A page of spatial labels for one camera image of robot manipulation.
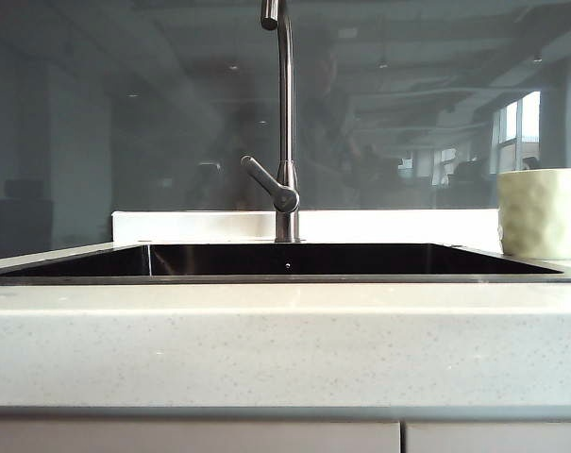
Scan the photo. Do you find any black undermount sink basin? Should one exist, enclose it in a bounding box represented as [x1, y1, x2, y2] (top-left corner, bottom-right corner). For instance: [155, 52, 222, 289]
[0, 242, 571, 285]

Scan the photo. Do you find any chrome gooseneck faucet body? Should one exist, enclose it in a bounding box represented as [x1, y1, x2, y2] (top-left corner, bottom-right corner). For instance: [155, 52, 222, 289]
[260, 0, 301, 243]

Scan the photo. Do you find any pale green dimpled mug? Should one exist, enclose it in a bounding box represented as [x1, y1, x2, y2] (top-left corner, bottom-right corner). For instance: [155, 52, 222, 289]
[495, 168, 571, 260]

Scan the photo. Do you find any white counter upstand strip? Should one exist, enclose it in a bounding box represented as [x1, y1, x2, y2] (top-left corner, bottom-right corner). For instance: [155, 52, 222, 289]
[110, 210, 501, 243]

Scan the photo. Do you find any wide grey cabinet door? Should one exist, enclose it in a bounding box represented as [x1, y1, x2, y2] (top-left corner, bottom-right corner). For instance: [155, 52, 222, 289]
[0, 420, 401, 453]

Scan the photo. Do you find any narrow grey cabinet door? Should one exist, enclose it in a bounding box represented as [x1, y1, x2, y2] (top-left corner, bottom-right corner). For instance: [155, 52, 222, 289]
[404, 420, 571, 453]

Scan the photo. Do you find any chrome faucet lever handle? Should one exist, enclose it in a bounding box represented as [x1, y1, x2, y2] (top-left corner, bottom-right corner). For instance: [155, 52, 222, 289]
[240, 155, 300, 212]

